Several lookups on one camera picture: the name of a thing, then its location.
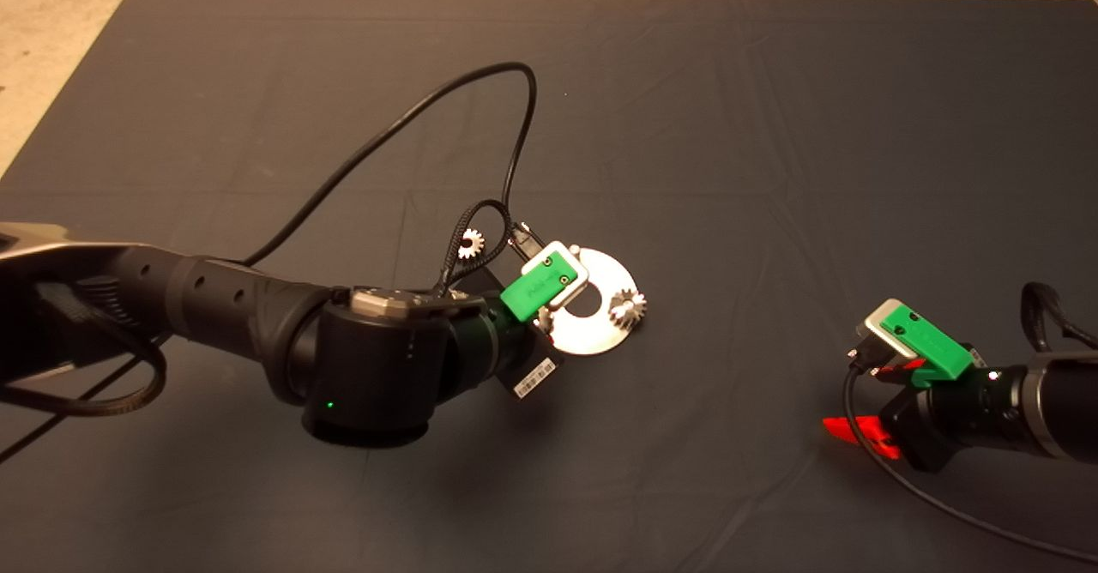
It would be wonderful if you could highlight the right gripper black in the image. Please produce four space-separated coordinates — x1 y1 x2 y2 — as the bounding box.
822 359 1030 473

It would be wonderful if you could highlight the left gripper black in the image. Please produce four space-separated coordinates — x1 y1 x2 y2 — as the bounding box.
448 266 564 402

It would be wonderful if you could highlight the round metal carrier plate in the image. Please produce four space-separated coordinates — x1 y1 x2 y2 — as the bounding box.
540 247 640 356

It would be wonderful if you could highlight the dark grey table cloth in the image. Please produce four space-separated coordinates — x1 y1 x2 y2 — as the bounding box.
0 0 1098 573

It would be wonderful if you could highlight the smooth black camera cable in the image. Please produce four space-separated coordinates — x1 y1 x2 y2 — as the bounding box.
243 62 539 267
843 359 1098 565

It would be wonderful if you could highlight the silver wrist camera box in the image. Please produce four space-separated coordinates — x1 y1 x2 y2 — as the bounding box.
521 240 591 310
854 303 919 361

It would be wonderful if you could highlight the bright green camera mount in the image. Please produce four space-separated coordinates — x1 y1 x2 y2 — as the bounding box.
881 299 979 388
500 251 578 323

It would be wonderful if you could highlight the short black braided cable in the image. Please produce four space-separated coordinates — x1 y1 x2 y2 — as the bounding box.
1020 282 1098 353
436 200 512 295

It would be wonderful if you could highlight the long black braided cable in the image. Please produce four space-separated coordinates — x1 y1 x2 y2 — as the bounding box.
0 333 168 417

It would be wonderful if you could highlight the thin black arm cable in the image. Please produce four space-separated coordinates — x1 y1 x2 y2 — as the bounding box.
0 340 166 464

